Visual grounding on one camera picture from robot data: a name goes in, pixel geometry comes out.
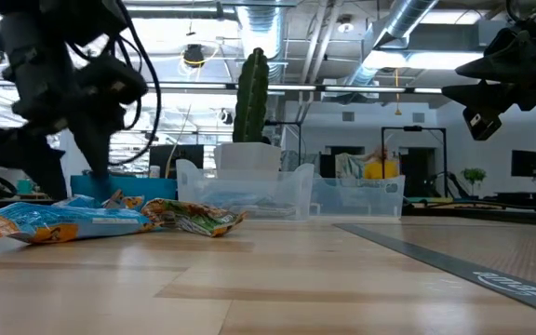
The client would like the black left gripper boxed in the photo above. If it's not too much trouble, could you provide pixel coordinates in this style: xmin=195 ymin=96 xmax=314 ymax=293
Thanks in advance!
xmin=5 ymin=13 xmax=127 ymax=187

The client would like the blue orange granola bar wrapper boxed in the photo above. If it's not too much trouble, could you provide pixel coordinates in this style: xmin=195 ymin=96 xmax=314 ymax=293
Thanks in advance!
xmin=101 ymin=187 xmax=147 ymax=211

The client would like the green granola bar wrapper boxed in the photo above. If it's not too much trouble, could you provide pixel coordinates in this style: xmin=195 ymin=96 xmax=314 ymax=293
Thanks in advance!
xmin=141 ymin=196 xmax=248 ymax=239

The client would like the teal plastic bin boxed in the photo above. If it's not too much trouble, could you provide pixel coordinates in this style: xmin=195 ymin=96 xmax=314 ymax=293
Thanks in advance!
xmin=69 ymin=172 xmax=180 ymax=204

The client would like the black desk monitor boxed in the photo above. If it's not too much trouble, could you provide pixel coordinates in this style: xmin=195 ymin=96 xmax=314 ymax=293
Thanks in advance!
xmin=148 ymin=143 xmax=206 ymax=181

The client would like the teal cup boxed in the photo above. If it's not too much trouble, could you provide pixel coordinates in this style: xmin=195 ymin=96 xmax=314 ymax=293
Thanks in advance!
xmin=15 ymin=178 xmax=35 ymax=197

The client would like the small green potted plant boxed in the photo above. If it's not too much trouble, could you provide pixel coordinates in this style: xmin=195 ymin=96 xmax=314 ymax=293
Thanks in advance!
xmin=460 ymin=167 xmax=489 ymax=197

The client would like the clear plastic bin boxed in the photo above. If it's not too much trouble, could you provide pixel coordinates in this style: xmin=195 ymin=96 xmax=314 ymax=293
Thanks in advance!
xmin=311 ymin=173 xmax=408 ymax=220
xmin=175 ymin=158 xmax=316 ymax=222

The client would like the black ceiling spotlight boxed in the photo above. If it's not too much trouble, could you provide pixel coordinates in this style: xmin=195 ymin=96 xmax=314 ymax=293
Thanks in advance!
xmin=182 ymin=42 xmax=207 ymax=69

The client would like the ceiling light strip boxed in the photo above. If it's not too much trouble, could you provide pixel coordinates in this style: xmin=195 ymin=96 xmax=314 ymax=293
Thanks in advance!
xmin=146 ymin=82 xmax=444 ymax=95

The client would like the white hexagonal planter pot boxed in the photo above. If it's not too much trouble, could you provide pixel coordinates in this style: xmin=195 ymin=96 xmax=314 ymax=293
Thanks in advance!
xmin=212 ymin=141 xmax=283 ymax=182

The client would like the person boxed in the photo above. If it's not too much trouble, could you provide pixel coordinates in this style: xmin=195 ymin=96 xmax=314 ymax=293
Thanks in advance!
xmin=362 ymin=145 xmax=401 ymax=181

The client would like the green cactus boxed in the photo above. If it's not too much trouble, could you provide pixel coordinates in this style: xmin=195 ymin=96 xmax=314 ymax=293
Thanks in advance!
xmin=231 ymin=47 xmax=272 ymax=145

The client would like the clear mat with grey border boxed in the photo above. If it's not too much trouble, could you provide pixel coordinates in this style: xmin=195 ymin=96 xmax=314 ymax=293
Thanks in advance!
xmin=332 ymin=222 xmax=536 ymax=323

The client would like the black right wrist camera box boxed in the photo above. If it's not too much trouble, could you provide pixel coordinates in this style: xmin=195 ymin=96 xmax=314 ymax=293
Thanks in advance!
xmin=462 ymin=106 xmax=503 ymax=142

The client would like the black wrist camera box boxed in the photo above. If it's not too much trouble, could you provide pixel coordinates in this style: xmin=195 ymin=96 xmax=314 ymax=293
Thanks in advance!
xmin=70 ymin=54 xmax=150 ymax=108
xmin=462 ymin=106 xmax=503 ymax=142

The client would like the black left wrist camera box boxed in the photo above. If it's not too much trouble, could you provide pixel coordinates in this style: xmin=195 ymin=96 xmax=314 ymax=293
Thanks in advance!
xmin=70 ymin=54 xmax=150 ymax=108

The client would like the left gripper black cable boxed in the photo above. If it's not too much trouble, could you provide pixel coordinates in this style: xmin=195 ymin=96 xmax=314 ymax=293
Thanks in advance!
xmin=106 ymin=0 xmax=164 ymax=168

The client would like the black wall monitor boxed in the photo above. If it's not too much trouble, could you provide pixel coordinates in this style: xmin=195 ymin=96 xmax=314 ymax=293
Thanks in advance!
xmin=510 ymin=149 xmax=536 ymax=179

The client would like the black tall stand frame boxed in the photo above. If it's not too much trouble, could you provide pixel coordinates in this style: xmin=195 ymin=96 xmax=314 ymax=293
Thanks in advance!
xmin=380 ymin=125 xmax=449 ymax=199

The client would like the silver ceiling duct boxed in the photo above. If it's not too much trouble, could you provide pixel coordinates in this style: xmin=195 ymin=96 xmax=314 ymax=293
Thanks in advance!
xmin=341 ymin=0 xmax=439 ymax=87
xmin=236 ymin=0 xmax=289 ymax=83

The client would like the black aluminium table frame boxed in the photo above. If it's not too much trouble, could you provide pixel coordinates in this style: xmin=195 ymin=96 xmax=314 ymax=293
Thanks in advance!
xmin=400 ymin=194 xmax=536 ymax=230

